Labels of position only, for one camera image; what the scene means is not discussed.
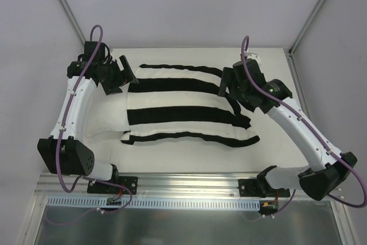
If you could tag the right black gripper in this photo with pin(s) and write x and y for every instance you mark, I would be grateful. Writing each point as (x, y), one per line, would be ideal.
(229, 83)

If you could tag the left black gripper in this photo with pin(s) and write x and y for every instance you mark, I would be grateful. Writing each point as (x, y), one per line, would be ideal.
(115, 78)

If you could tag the white pillow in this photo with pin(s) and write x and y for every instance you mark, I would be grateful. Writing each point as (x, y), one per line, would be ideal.
(108, 114)

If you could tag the black white striped pillowcase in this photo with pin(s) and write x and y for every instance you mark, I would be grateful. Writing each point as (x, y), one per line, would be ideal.
(180, 101)

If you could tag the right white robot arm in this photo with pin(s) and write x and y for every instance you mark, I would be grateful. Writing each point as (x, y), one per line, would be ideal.
(327, 165)

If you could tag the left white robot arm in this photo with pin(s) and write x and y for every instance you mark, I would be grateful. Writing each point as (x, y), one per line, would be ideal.
(64, 151)

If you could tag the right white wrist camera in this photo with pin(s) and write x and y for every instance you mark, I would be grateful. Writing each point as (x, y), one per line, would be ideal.
(254, 56)

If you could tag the left aluminium frame post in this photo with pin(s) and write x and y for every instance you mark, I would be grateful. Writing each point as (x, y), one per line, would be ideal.
(66, 8)

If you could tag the aluminium frame post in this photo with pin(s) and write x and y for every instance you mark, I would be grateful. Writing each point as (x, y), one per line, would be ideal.
(318, 6)
(66, 8)

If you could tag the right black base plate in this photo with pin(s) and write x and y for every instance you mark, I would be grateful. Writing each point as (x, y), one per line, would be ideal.
(252, 188)

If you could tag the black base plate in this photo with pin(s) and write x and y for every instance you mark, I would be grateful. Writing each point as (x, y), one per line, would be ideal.
(252, 188)
(125, 184)

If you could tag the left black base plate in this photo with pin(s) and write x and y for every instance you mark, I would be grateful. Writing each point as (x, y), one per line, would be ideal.
(125, 184)

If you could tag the white slotted cable duct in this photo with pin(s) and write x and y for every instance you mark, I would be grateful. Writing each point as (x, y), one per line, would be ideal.
(153, 203)

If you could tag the aluminium mounting rail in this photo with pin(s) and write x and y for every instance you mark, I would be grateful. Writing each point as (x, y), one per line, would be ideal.
(162, 185)

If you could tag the right aluminium frame post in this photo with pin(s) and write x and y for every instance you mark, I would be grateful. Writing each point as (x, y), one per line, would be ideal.
(318, 6)

